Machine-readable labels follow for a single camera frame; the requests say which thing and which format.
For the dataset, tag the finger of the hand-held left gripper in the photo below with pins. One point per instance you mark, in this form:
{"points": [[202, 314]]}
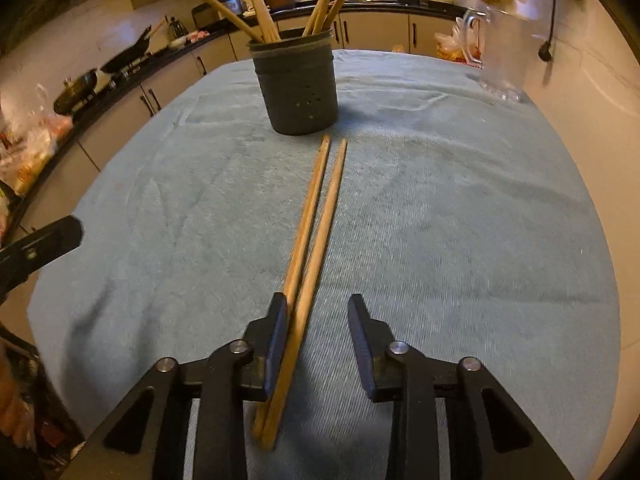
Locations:
{"points": [[55, 237]]}

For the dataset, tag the dark grey chopstick holder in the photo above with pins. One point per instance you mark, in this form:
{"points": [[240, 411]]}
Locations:
{"points": [[295, 90]]}

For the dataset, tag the black kitchen countertop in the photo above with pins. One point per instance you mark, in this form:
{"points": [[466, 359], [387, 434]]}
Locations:
{"points": [[380, 7]]}

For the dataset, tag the cream kitchen cabinets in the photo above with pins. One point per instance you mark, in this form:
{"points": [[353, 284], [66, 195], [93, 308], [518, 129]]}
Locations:
{"points": [[380, 32]]}

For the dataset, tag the blue table cloth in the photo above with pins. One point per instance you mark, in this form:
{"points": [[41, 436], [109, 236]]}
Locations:
{"points": [[450, 210]]}

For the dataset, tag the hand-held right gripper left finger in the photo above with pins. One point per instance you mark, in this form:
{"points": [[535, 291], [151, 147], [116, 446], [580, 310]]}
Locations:
{"points": [[277, 350]]}

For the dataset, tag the black wok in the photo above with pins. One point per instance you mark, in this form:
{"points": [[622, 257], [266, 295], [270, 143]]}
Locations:
{"points": [[75, 92], [125, 57]]}

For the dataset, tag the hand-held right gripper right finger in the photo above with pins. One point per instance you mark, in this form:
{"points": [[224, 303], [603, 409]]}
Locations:
{"points": [[360, 355]]}

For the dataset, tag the pile of plastic bags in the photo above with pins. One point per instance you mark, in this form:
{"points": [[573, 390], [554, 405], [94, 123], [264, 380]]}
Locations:
{"points": [[35, 155]]}

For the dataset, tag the clear glass pitcher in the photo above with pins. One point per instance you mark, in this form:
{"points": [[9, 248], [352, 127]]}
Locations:
{"points": [[505, 55]]}

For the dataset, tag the small kettle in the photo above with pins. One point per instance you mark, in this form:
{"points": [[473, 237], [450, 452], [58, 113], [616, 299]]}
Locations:
{"points": [[176, 27]]}

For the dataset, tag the range hood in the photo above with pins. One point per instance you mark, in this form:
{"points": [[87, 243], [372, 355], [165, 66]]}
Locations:
{"points": [[50, 5]]}

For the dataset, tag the plastic bag with food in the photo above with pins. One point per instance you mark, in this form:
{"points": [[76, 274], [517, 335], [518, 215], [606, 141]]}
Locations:
{"points": [[450, 42]]}

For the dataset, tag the grey countertop container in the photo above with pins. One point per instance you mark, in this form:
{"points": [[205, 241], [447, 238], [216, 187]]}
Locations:
{"points": [[232, 5]]}

